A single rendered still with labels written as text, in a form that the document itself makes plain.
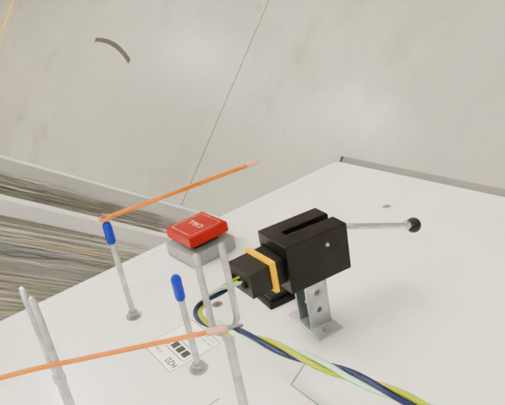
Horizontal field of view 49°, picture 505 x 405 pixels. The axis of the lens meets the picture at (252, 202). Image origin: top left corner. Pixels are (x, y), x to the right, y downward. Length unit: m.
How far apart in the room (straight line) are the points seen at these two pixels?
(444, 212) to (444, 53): 1.31
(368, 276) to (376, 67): 1.56
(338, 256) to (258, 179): 1.84
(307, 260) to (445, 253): 0.18
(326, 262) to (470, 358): 0.12
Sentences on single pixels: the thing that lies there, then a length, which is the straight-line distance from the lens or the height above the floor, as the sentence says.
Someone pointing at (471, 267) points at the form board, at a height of 0.99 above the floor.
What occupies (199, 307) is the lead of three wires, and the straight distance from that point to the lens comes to 0.38.
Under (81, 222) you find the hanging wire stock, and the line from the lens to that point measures 1.14.
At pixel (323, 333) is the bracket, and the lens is 0.46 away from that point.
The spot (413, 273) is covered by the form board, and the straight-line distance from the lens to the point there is 0.53.
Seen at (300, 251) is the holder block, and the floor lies 1.17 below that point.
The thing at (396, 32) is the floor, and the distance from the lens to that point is 2.06.
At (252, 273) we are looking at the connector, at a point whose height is 1.20.
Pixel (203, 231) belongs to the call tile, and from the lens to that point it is 0.59.
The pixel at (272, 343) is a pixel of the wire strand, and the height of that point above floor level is 1.25.
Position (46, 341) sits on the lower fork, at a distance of 0.33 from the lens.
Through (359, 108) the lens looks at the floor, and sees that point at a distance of 2.02.
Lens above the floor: 1.47
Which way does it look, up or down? 41 degrees down
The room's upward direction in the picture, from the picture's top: 72 degrees counter-clockwise
